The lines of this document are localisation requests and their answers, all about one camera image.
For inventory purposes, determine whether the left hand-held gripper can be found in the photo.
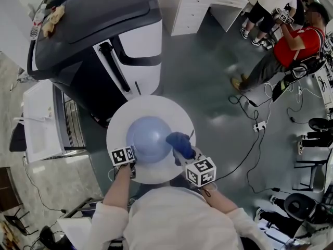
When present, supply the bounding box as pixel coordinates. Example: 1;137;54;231
111;145;138;179

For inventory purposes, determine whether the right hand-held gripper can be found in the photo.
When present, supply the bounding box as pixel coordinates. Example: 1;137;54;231
172;146;217;189

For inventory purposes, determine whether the blue cloth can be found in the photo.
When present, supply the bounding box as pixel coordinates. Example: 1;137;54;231
165;131;196;160

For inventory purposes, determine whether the light blue bowl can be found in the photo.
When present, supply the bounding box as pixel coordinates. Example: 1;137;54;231
125;116;177;164

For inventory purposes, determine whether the person's left forearm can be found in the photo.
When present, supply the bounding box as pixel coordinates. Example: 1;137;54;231
103;164;133;213

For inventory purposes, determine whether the person's right forearm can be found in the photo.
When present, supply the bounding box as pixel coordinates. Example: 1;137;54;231
199;185;239;215

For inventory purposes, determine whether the round white table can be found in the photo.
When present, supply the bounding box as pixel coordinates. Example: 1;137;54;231
106;95;196;184

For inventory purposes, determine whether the person's white top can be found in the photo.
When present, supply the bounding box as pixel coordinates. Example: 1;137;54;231
89;186;274;250

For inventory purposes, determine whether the black office chair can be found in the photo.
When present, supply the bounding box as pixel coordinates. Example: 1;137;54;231
283;193;317;222

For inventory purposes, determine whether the black round seat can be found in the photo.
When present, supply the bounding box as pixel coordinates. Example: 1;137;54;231
308;117;333;131

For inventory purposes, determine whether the white desk with shelves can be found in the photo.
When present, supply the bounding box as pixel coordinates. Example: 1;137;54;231
158;0;249;36

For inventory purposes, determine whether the black white backpack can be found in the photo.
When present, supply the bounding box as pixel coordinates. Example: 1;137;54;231
272;48;327;103

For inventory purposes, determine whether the beige rag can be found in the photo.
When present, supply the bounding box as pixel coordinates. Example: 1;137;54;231
41;5;66;39

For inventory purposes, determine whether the clear water bottle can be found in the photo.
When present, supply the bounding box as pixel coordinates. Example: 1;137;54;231
30;3;47;41

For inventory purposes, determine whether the black cable with adapter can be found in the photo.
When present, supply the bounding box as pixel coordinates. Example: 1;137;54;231
228;94;261;126

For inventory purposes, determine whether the white cabinet with black handles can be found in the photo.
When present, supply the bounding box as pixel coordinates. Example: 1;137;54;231
56;216;93;250

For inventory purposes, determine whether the white cable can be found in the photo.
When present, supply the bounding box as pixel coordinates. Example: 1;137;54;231
264;82;323;124

